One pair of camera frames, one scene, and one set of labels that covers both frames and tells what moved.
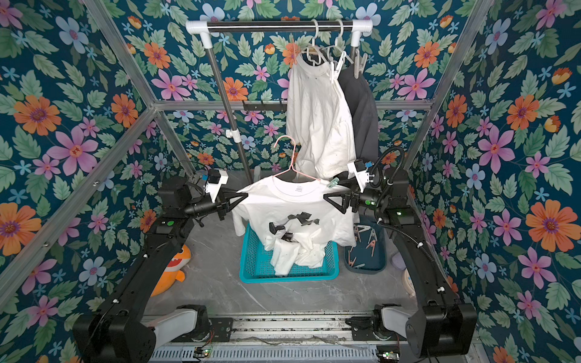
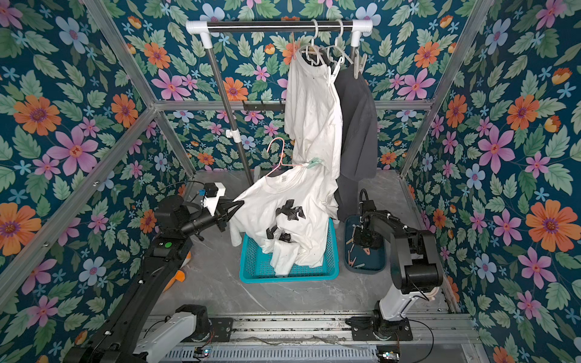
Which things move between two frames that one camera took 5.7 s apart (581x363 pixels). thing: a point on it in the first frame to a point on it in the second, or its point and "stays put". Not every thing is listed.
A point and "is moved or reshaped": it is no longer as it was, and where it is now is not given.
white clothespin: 359,63 stays put
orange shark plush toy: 174,271 stays put
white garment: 294,223 is moved or reshaped
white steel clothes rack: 206,28 stays put
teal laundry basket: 256,267 stays put
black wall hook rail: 265,107 stays put
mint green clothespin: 333,182 to 313,161
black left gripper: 222,202 to 221,216
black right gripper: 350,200 to 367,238
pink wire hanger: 292,163 to 281,156
